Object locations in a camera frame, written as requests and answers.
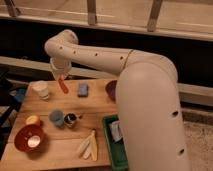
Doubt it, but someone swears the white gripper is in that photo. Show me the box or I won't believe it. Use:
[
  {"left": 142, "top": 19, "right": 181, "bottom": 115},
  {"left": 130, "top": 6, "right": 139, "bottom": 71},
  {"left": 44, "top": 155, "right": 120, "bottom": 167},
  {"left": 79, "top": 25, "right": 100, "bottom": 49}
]
[{"left": 50, "top": 58, "right": 72, "bottom": 80}]

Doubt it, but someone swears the orange bowl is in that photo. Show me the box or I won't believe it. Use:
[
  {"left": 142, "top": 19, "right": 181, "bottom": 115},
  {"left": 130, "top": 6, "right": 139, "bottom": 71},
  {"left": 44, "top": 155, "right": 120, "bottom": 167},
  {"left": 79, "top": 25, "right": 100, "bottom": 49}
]
[{"left": 14, "top": 124, "right": 45, "bottom": 152}]

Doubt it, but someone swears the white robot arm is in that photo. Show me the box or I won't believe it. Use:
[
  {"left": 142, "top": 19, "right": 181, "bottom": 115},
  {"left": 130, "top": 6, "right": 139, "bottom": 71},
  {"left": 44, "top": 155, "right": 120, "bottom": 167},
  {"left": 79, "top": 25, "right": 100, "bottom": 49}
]
[{"left": 44, "top": 30, "right": 191, "bottom": 171}]

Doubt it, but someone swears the white paper cup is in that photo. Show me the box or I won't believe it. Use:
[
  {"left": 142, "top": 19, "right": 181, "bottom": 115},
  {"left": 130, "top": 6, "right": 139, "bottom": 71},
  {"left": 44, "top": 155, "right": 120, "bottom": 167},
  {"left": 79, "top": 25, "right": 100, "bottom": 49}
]
[{"left": 32, "top": 81, "right": 49, "bottom": 100}]

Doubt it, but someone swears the small metal cup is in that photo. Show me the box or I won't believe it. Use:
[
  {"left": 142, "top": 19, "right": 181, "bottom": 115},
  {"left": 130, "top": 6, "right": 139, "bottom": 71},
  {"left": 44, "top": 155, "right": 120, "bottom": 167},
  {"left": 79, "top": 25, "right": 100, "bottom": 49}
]
[{"left": 64, "top": 113, "right": 77, "bottom": 128}]

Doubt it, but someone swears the blue sponge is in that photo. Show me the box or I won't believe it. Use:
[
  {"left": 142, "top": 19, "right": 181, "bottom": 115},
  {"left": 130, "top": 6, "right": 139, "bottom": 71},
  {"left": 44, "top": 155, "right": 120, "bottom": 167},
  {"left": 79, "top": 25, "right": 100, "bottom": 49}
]
[{"left": 77, "top": 83, "right": 89, "bottom": 97}]

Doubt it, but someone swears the blue chair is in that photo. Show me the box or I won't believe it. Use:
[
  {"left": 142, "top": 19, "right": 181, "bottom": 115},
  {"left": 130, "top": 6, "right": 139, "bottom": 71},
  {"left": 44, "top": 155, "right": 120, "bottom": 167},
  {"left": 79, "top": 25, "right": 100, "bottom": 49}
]
[{"left": 0, "top": 78, "right": 27, "bottom": 159}]

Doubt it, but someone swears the purple bowl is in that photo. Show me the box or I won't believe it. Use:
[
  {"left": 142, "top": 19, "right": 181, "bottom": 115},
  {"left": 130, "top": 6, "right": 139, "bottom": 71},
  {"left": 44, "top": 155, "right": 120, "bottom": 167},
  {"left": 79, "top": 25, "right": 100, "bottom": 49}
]
[{"left": 105, "top": 80, "right": 117, "bottom": 101}]

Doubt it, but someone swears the orange-yellow apple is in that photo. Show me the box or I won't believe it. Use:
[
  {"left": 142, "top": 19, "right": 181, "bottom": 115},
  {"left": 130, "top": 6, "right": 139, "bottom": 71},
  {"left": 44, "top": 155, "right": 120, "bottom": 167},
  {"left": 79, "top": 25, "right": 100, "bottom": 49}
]
[{"left": 26, "top": 115, "right": 41, "bottom": 126}]

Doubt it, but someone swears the white ball in bowl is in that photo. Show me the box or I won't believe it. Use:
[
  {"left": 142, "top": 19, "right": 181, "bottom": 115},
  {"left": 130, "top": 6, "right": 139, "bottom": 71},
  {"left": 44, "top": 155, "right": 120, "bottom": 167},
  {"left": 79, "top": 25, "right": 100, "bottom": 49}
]
[{"left": 28, "top": 135, "right": 41, "bottom": 148}]

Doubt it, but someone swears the grey cloth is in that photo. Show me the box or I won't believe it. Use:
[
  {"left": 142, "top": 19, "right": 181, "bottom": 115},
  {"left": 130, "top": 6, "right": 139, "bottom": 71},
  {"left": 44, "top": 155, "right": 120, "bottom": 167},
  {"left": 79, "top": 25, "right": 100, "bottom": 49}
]
[{"left": 110, "top": 121, "right": 122, "bottom": 142}]

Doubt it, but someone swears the peeled banana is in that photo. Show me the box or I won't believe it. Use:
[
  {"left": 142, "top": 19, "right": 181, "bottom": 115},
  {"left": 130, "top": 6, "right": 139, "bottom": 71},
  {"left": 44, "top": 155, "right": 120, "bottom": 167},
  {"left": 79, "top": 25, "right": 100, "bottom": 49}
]
[{"left": 77, "top": 129, "right": 98, "bottom": 161}]

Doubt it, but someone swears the green plastic tray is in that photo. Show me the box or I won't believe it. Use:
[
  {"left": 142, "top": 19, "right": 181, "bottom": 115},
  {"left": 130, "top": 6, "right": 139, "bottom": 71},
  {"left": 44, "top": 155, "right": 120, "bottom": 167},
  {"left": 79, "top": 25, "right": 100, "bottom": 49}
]
[{"left": 102, "top": 115, "right": 128, "bottom": 171}]

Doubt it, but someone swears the wooden railing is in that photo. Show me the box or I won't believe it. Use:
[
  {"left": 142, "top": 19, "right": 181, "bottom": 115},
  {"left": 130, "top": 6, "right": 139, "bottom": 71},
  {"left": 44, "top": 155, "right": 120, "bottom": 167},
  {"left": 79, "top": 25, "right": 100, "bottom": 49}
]
[{"left": 0, "top": 0, "right": 213, "bottom": 42}]

